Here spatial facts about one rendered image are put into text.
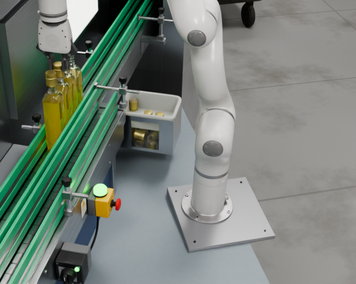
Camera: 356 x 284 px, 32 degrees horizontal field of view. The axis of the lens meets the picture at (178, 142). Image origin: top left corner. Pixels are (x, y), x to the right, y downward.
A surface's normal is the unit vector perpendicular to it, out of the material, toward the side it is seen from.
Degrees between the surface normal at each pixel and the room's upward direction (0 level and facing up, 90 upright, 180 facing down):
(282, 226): 0
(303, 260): 0
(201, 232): 4
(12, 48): 90
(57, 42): 90
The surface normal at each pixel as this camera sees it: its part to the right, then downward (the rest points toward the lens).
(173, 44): -0.19, 0.56
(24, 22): 0.98, 0.14
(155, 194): 0.04, -0.82
